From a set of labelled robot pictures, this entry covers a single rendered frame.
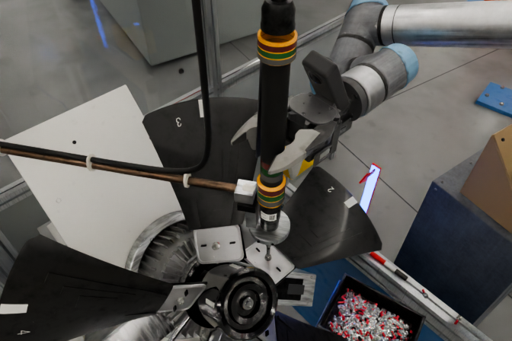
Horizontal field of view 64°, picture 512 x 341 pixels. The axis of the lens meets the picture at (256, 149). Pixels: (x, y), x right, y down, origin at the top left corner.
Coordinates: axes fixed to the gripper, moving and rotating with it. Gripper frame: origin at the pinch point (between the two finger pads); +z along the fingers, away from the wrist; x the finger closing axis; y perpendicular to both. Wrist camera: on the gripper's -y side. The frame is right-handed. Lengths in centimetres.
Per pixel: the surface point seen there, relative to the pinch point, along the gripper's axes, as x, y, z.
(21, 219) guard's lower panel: 70, 62, 28
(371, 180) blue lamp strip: 0, 36, -37
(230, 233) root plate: 4.5, 23.0, 1.8
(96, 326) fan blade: 7.9, 27.2, 26.7
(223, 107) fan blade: 17.6, 8.3, -8.5
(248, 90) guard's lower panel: 70, 60, -61
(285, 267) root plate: -3.5, 31.7, -4.3
